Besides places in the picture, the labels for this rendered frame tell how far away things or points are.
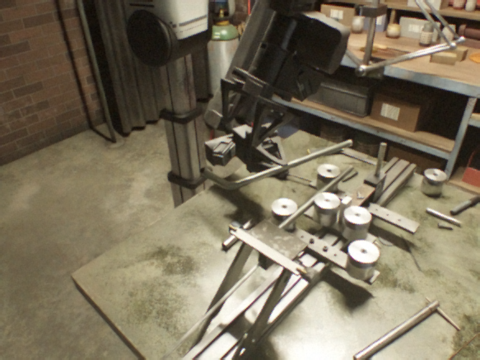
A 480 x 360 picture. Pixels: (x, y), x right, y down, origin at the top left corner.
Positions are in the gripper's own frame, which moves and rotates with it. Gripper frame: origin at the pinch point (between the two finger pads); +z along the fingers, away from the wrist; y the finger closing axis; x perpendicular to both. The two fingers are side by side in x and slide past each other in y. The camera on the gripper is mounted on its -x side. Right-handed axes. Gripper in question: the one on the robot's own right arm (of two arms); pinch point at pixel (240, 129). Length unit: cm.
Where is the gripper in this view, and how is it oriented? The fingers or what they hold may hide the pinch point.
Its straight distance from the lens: 63.6
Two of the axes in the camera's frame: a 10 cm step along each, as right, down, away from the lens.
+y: -5.0, -4.9, 7.1
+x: -7.6, -1.3, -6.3
